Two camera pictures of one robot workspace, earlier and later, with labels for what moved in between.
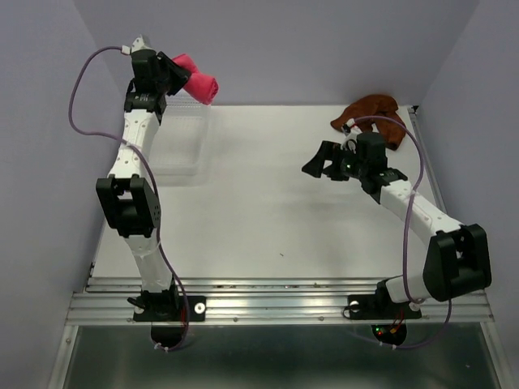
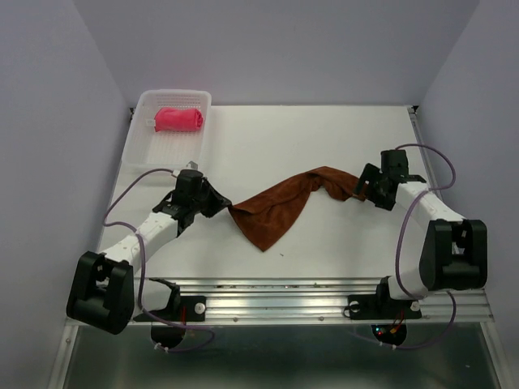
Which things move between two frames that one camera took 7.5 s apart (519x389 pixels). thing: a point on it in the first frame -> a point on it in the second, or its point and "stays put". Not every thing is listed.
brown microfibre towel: (380, 106) -> (270, 216)
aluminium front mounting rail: (265, 301) stays put
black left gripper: (181, 74) -> (218, 202)
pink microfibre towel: (203, 87) -> (178, 119)
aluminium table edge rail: (426, 160) stays put
